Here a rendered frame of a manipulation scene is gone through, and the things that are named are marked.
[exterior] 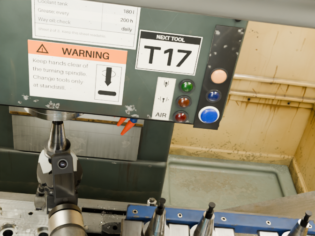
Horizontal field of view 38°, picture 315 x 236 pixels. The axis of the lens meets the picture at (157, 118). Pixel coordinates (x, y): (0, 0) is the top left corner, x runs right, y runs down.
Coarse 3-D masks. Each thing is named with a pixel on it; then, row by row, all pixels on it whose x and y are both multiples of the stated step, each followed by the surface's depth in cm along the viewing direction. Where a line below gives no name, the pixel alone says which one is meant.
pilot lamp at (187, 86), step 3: (183, 84) 76; (186, 84) 76; (189, 84) 76; (183, 87) 76; (186, 87) 76; (189, 87) 76; (192, 87) 76; (183, 90) 77; (186, 90) 77; (189, 90) 77
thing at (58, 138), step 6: (54, 126) 106; (60, 126) 107; (54, 132) 107; (60, 132) 107; (54, 138) 108; (60, 138) 108; (48, 144) 110; (54, 144) 108; (60, 144) 109; (66, 144) 111
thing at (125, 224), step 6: (126, 222) 108; (132, 222) 108; (138, 222) 108; (126, 228) 107; (132, 228) 107; (138, 228) 107; (120, 234) 105; (126, 234) 105; (132, 234) 105; (138, 234) 106
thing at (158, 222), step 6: (156, 210) 102; (156, 216) 101; (162, 216) 101; (150, 222) 104; (156, 222) 102; (162, 222) 102; (150, 228) 104; (156, 228) 103; (162, 228) 103; (150, 234) 104; (156, 234) 104; (162, 234) 104
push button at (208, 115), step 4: (204, 112) 79; (208, 112) 79; (212, 112) 79; (216, 112) 79; (204, 116) 79; (208, 116) 79; (212, 116) 79; (216, 116) 80; (204, 120) 80; (208, 120) 80; (212, 120) 80
